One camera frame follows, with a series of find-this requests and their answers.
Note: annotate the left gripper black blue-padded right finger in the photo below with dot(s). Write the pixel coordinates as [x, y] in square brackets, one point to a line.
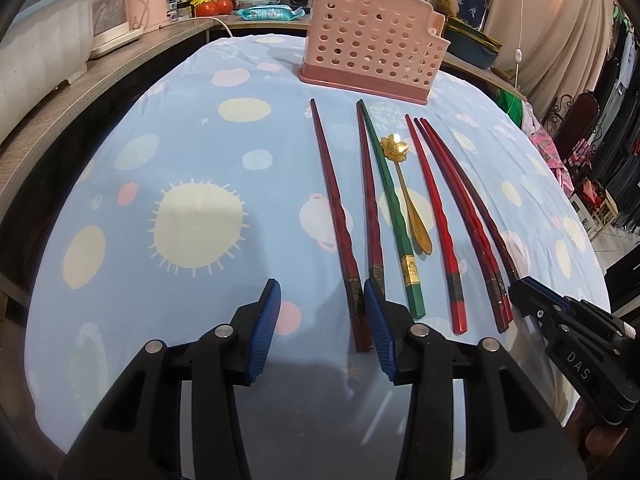
[510, 432]

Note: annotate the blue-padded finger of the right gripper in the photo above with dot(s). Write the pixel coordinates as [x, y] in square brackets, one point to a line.
[538, 301]

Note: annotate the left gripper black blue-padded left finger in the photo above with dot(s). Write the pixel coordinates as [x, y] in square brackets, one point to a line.
[134, 432]

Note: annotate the bright red chopstick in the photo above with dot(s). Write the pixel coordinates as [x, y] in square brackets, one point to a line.
[459, 321]

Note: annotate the gold flower spoon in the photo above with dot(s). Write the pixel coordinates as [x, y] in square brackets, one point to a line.
[396, 150]

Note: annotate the dark red chopstick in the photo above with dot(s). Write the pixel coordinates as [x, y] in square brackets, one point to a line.
[350, 273]
[496, 292]
[375, 253]

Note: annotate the dark maroon chopstick rightmost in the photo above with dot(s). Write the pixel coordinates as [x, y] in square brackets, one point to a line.
[479, 204]

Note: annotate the green chopstick beside spoon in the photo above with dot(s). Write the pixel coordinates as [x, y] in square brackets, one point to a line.
[406, 256]

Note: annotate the blue dotted tablecloth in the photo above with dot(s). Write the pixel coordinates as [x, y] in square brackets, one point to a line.
[212, 183]

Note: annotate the dark red chopstick far left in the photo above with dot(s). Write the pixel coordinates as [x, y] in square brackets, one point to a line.
[350, 273]

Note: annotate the dark teal bowl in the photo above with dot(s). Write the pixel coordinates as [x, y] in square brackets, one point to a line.
[471, 45]

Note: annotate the beige hanging cloth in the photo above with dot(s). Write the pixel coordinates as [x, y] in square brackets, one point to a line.
[553, 47]

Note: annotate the pink perforated utensil holder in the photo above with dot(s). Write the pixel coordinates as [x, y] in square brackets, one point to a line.
[390, 48]

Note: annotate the blue wet wipes pack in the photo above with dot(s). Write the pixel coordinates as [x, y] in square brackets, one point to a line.
[271, 12]

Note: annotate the white dish rack bin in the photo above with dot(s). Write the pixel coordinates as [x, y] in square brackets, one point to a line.
[47, 43]

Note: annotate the glass food container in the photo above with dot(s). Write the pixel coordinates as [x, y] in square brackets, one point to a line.
[245, 4]

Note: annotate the red tomato right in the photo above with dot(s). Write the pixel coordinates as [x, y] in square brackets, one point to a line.
[224, 7]

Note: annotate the red tomato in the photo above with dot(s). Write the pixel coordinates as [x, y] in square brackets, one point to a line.
[224, 7]
[206, 9]

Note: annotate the white small appliance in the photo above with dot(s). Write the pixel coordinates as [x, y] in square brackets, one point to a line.
[112, 28]

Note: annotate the red tomato left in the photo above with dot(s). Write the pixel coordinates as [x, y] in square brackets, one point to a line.
[206, 9]

